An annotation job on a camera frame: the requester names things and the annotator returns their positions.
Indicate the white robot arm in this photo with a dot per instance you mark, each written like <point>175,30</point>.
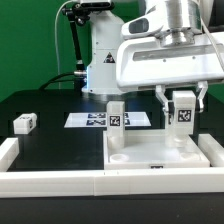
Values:
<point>172,22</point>

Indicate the white U-shaped fence wall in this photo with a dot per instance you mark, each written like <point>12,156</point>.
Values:
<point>99,182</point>

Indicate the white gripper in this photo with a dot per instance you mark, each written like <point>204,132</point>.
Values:
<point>144,64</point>

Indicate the white square tabletop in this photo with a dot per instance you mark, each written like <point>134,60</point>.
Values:
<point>151,149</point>

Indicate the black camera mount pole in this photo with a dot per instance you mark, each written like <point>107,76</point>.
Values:
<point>80,67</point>

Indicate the white sheet with fiducial tags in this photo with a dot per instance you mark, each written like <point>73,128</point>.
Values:
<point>79,120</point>

